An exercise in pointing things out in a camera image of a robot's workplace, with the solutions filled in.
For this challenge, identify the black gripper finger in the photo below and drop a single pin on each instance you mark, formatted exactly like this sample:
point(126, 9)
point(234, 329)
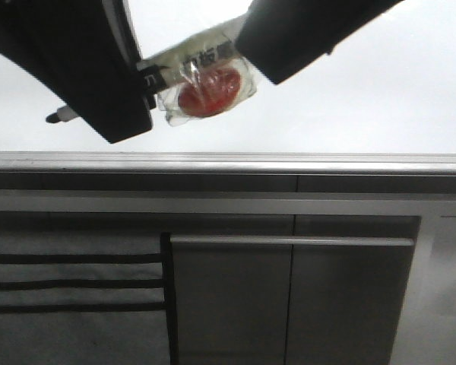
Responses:
point(86, 53)
point(280, 38)

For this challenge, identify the grey table frame rail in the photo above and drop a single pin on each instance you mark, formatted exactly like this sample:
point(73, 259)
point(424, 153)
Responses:
point(227, 194)

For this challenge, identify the white whiteboard marker pen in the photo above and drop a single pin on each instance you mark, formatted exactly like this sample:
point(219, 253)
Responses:
point(200, 77)

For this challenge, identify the white whiteboard with aluminium frame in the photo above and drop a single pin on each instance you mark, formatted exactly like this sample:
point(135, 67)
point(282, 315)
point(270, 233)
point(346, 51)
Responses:
point(383, 100)

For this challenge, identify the grey striped fabric cover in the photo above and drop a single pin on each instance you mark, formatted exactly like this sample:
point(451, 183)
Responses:
point(87, 298)

